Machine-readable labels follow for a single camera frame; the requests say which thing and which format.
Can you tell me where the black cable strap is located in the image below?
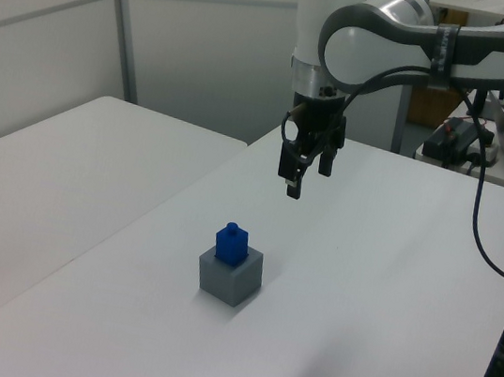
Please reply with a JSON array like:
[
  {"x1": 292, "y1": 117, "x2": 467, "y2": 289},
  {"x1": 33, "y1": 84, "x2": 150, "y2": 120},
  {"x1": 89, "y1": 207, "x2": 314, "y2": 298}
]
[{"x1": 425, "y1": 21, "x2": 463, "y2": 92}]

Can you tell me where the brown cabinet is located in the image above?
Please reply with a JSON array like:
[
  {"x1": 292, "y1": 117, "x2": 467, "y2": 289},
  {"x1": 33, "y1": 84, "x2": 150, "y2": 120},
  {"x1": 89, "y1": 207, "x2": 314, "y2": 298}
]
[{"x1": 406, "y1": 82, "x2": 466, "y2": 133}]

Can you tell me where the black power box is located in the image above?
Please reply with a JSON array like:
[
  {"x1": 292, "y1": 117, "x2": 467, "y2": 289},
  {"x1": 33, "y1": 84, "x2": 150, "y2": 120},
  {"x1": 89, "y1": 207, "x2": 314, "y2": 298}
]
[{"x1": 421, "y1": 113, "x2": 481, "y2": 166}]

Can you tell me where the grey metal partition post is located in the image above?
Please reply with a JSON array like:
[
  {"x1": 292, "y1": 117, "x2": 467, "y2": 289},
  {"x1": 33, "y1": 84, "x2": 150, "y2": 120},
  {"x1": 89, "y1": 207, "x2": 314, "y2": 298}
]
[{"x1": 84, "y1": 0, "x2": 154, "y2": 106}]

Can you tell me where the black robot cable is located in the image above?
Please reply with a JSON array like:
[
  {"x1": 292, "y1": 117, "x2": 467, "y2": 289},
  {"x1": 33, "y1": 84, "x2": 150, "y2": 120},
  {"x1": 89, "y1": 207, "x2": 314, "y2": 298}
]
[{"x1": 263, "y1": 47, "x2": 504, "y2": 284}]

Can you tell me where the grey hollow cuboid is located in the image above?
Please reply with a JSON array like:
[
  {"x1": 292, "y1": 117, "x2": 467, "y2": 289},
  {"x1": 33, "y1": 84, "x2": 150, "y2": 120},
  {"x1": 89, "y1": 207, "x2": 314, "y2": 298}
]
[{"x1": 191, "y1": 240, "x2": 267, "y2": 312}]

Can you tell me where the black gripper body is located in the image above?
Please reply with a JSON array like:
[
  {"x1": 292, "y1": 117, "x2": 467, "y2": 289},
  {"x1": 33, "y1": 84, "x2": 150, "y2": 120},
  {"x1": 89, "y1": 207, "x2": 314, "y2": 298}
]
[{"x1": 285, "y1": 88, "x2": 353, "y2": 156}]

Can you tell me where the white office desk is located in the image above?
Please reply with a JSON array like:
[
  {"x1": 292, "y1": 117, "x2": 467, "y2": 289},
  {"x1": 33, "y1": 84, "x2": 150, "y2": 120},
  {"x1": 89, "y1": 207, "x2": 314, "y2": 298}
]
[{"x1": 410, "y1": 118, "x2": 504, "y2": 192}]

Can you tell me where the blue block with knob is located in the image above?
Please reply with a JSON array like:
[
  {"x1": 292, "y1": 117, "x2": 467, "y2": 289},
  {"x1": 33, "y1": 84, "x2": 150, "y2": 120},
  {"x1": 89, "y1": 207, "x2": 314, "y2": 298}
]
[{"x1": 210, "y1": 219, "x2": 254, "y2": 269}]

